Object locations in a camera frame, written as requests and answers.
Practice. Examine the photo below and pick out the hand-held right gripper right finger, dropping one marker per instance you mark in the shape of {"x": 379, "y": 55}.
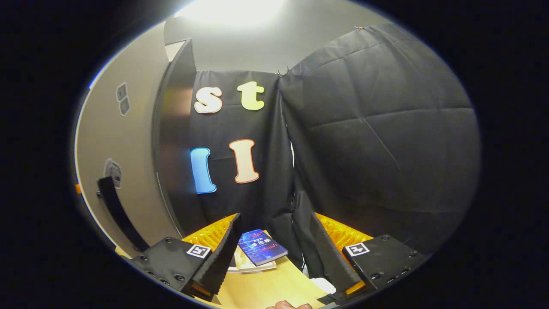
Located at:
{"x": 328, "y": 253}

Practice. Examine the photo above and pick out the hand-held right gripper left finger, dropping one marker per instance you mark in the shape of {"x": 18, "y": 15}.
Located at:
{"x": 223, "y": 253}

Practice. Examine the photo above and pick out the white double-door shoe cabinet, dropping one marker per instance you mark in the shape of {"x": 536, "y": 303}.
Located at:
{"x": 176, "y": 137}

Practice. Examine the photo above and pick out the white shoe cabinet door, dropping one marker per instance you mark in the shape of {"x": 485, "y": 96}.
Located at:
{"x": 128, "y": 141}

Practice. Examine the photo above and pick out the small white object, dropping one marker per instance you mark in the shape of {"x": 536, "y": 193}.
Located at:
{"x": 321, "y": 285}

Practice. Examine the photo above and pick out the blue book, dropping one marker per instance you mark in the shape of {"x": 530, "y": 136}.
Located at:
{"x": 261, "y": 249}

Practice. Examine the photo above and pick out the black backdrop cloth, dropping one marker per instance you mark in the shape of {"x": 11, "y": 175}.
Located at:
{"x": 377, "y": 150}

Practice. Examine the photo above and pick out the metal cloth clip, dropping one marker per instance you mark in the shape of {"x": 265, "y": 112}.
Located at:
{"x": 282, "y": 72}

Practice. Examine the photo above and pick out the large ceiling light panel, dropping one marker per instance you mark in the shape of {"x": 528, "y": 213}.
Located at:
{"x": 231, "y": 10}

